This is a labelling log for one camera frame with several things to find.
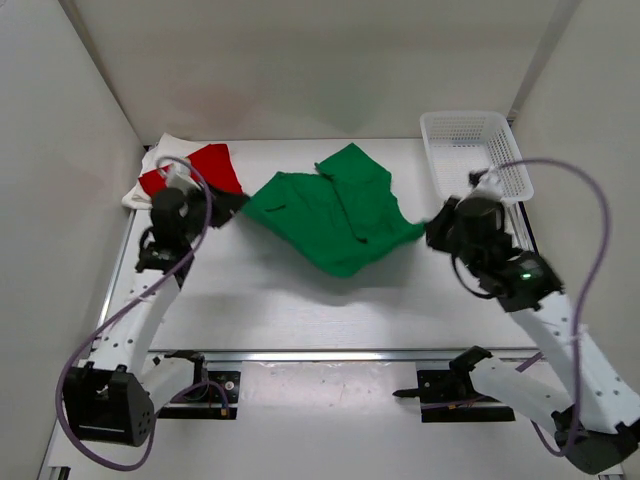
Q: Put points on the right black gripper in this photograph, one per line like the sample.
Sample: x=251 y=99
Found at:
x=435 y=229

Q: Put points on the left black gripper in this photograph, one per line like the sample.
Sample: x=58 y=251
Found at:
x=225 y=205

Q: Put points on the red t shirt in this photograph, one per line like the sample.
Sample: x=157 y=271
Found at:
x=213 y=162

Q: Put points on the white t shirt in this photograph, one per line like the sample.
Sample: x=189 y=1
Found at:
x=150 y=180

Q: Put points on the green t shirt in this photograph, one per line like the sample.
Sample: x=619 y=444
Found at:
x=341 y=218

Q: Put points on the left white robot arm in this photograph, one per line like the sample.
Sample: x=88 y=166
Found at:
x=115 y=395

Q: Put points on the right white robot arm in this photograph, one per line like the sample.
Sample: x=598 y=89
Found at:
x=594 y=418

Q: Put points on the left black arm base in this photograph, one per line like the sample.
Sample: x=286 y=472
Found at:
x=216 y=396

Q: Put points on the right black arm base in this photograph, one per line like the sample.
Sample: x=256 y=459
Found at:
x=447 y=396

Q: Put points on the white plastic basket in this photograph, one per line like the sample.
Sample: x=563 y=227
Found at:
x=460 y=142

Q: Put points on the aluminium table rail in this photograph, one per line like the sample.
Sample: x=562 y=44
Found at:
x=329 y=356

